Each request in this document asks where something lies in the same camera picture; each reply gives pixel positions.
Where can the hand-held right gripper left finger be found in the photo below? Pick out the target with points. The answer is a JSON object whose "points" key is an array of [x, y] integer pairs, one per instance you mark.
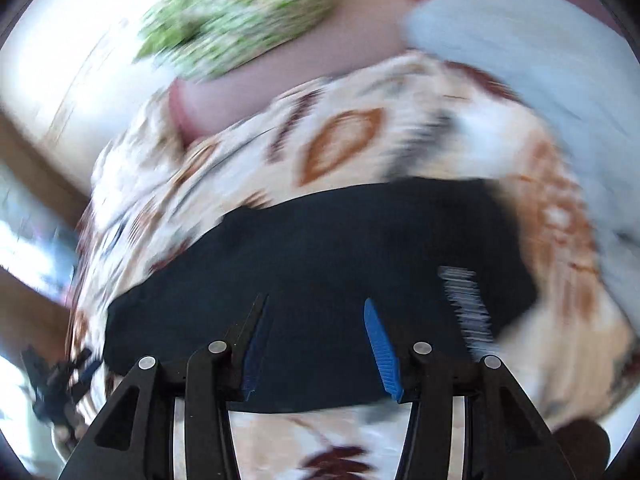
{"points": [[254, 360]]}

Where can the brown patterned cream blanket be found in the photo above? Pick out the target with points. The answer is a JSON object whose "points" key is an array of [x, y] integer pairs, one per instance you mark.
{"points": [[345, 130]]}

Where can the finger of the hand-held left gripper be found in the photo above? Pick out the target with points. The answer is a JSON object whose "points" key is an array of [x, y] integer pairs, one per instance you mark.
{"points": [[89, 371]]}

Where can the black pants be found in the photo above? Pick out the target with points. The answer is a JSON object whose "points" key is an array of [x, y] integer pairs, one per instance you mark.
{"points": [[325, 255]]}

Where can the green white patterned cloth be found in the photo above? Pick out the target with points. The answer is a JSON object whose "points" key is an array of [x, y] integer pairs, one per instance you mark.
{"points": [[235, 15]]}

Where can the light blue cloth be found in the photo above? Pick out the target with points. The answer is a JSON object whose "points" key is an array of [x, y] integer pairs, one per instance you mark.
{"points": [[540, 55]]}

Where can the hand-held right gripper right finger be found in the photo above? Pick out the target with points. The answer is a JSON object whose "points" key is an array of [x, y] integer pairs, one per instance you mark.
{"points": [[383, 355]]}

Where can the pink bed sheet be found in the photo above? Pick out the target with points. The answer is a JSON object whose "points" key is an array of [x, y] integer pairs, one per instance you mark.
{"points": [[330, 40]]}

